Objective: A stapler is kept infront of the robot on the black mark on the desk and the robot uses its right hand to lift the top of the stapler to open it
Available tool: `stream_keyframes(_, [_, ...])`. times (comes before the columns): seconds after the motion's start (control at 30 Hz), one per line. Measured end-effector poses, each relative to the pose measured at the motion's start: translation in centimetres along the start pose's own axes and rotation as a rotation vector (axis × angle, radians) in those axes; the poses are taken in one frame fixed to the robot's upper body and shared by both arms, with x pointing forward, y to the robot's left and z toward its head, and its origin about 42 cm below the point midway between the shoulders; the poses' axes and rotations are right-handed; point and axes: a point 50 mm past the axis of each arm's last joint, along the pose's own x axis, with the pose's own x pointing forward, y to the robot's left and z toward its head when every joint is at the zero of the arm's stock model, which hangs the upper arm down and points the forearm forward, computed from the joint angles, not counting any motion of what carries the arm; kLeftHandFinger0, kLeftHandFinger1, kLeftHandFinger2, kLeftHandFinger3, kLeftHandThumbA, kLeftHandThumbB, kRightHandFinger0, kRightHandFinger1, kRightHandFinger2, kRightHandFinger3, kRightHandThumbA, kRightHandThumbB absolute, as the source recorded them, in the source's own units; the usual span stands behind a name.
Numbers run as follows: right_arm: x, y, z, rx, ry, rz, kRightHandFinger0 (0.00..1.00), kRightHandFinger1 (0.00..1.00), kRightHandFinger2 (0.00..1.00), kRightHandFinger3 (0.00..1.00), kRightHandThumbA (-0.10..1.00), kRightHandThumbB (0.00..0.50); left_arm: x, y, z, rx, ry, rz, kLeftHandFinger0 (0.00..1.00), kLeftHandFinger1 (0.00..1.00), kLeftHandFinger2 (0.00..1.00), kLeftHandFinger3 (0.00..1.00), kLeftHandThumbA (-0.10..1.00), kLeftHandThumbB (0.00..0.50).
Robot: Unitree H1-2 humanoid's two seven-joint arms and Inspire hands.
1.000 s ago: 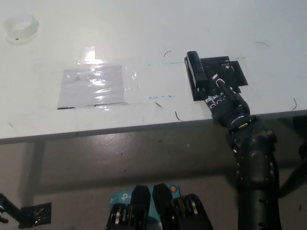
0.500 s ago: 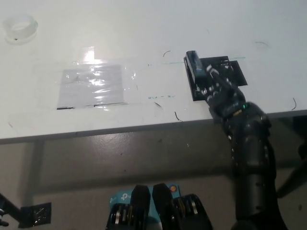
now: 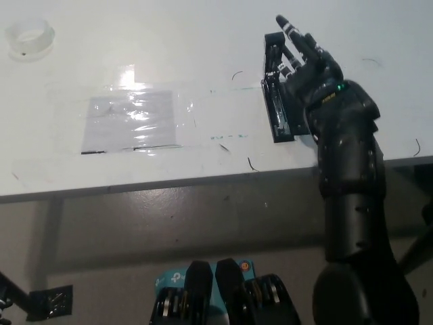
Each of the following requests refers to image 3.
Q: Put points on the clear plastic film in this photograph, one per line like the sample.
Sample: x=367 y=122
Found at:
x=186 y=111

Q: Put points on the black stapler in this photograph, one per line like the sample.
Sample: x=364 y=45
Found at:
x=280 y=125

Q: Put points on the grey table leg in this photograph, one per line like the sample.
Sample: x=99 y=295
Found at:
x=47 y=237

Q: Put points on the black robot body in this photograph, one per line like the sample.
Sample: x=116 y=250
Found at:
x=230 y=298

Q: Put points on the clear tape roll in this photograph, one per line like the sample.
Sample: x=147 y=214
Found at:
x=28 y=40

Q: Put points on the black stand leg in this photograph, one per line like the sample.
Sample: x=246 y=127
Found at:
x=417 y=252
x=15 y=291

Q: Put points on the teal network device box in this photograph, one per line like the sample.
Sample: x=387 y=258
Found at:
x=170 y=277

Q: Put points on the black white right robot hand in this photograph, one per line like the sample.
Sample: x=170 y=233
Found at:
x=314 y=74

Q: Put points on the white paper sheet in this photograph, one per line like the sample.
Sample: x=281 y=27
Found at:
x=128 y=122

